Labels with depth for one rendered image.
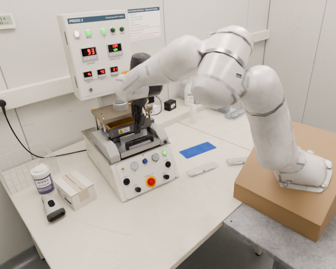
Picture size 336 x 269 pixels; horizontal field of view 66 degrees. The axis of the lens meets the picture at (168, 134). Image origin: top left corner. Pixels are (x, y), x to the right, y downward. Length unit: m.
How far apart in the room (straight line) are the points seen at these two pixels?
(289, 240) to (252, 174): 0.30
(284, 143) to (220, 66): 0.32
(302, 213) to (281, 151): 0.39
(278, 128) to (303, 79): 2.66
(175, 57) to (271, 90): 0.25
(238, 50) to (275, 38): 2.84
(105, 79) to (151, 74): 0.70
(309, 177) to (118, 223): 0.80
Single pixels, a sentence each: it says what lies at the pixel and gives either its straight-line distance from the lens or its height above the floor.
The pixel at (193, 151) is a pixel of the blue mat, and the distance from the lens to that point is 1.63.
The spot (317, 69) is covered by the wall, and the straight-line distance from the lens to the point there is 3.36.
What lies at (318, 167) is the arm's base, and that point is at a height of 1.01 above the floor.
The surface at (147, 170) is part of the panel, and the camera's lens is 1.32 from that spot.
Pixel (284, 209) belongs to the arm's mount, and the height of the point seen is 0.83.
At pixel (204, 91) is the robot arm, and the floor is 1.41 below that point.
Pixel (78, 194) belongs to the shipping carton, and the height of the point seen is 0.83.
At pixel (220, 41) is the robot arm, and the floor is 1.51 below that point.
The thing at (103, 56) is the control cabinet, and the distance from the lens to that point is 1.43.
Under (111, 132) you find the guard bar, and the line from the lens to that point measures 1.29.
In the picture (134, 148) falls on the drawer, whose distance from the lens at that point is 1.27.
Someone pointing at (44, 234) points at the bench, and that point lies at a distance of 1.29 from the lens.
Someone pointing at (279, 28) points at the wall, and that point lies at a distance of 3.47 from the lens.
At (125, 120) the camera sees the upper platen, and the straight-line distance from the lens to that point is 1.36.
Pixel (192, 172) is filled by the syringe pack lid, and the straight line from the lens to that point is 1.41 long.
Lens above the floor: 1.61
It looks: 28 degrees down
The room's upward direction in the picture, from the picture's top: 4 degrees counter-clockwise
